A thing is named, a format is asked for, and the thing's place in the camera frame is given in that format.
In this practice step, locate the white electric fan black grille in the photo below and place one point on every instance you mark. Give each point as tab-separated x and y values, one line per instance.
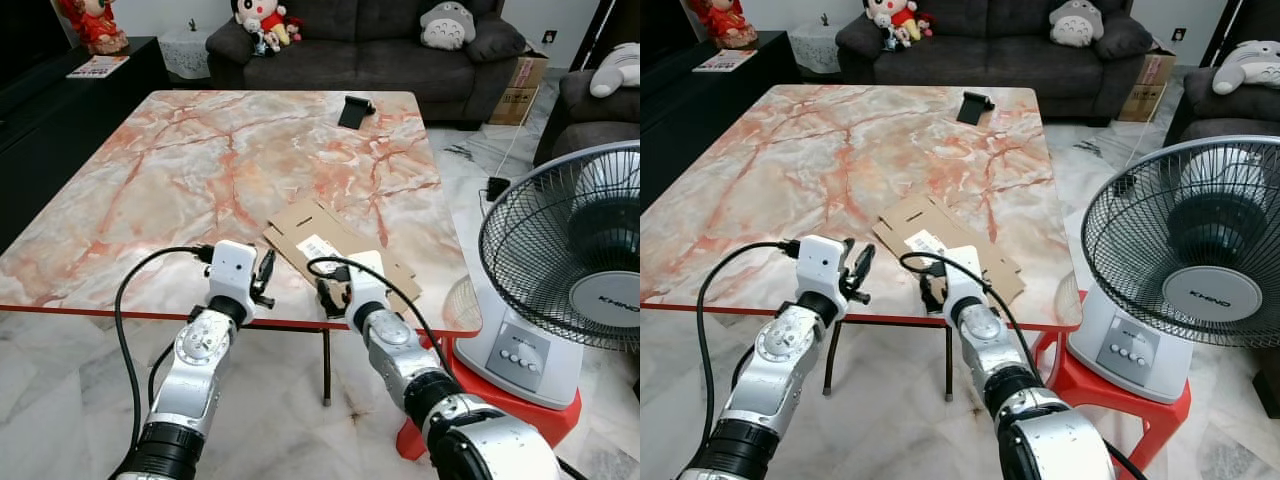
1210	290
590	290

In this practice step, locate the large grey totoro plush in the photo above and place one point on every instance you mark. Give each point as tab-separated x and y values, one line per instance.
618	72
1250	68

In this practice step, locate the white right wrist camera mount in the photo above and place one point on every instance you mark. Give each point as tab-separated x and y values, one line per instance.
965	280
365	285

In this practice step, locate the dark grey armchair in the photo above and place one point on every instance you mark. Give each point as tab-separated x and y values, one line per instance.
590	120
1230	115

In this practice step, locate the red marble pattern table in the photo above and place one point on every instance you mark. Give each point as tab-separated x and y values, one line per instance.
200	170
800	170

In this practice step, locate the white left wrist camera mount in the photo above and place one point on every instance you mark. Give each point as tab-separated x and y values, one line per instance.
822	262
232	268

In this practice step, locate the dark grey sofa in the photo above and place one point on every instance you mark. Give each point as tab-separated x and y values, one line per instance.
1000	60
370	60

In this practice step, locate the black power adapter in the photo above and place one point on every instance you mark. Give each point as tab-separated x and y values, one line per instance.
1122	184
498	189

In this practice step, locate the brown cardboard piece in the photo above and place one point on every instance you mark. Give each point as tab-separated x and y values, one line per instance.
310	225
920	220

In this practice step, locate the small grey totoro plush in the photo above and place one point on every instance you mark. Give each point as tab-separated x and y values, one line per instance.
447	28
1076	25

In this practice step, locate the red plastic stool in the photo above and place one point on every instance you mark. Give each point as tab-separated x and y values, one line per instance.
540	420
1160	420

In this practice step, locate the brown cardboard box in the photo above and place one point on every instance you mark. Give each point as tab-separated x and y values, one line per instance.
1150	85
525	85

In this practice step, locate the red costume figurine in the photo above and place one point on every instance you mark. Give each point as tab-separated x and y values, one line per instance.
95	25
725	22

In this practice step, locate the red white booklet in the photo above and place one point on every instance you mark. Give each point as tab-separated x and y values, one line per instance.
98	67
725	60

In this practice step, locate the small black phone stand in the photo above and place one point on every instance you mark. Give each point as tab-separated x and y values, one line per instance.
972	108
352	112

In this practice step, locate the red dress doll plush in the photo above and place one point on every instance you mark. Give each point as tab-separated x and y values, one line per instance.
897	15
265	20

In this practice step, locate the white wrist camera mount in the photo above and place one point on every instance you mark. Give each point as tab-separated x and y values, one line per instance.
365	285
232	268
822	262
965	280

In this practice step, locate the side table white lace cloth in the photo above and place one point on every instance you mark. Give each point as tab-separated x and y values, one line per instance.
815	45
188	50

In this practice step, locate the black tv cabinet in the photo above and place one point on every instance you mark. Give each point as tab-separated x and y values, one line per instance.
690	110
50	120

